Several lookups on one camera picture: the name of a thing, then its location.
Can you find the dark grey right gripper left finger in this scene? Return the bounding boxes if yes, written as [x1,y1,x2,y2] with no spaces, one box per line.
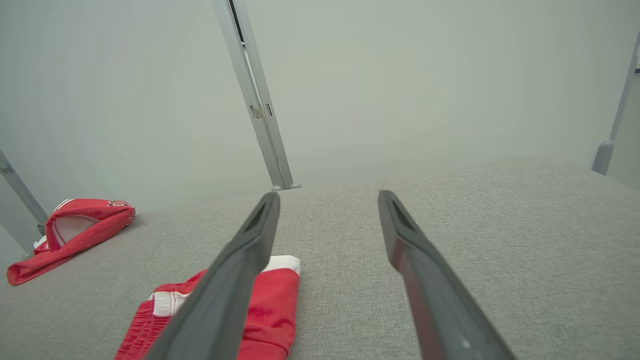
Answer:
[144,192,281,360]

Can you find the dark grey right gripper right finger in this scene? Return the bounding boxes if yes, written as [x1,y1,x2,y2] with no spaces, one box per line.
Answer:
[378,189,517,360]

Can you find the red shorts with white stripe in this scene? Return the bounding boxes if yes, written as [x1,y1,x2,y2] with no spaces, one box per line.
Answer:
[114,255,302,360]

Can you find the red and white numbered jersey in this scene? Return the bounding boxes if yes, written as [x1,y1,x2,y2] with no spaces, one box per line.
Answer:
[6,198,137,286]

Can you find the grey metal partition post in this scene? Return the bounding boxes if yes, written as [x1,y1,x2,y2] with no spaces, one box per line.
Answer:
[0,149,49,258]
[212,0,302,192]
[592,32,640,177]

